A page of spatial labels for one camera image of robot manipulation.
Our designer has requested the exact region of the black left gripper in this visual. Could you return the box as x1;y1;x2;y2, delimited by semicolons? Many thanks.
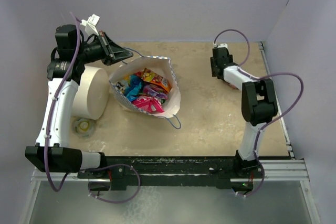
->
76;31;133;66

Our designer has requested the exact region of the blue checkered paper bag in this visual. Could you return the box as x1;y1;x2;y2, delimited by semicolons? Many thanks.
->
109;56;182;130

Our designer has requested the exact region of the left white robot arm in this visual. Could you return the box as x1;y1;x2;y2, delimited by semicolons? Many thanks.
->
25;24;133;178

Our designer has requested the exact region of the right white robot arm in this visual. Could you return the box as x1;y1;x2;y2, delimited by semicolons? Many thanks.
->
210;44;278;177

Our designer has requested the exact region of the blue snack wrapper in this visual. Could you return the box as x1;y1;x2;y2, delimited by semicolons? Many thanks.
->
124;75;143;102

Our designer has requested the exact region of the orange snack packet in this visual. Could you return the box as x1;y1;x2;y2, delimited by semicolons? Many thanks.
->
141;68;171;93

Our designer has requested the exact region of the white round container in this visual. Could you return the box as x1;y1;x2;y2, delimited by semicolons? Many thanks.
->
47;64;110;121

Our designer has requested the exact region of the pink snack packet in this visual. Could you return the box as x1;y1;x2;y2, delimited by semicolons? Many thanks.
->
132;95;164;113

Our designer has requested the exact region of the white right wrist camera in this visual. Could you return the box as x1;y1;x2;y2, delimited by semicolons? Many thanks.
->
213;43;228;49

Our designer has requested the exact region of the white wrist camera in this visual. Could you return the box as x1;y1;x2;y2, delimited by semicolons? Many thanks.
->
213;43;228;49
80;14;100;35

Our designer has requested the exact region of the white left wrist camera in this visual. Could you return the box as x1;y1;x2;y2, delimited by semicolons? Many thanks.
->
80;14;100;35

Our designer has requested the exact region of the aluminium frame rail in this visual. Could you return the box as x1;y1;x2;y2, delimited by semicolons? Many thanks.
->
30;159;308;183

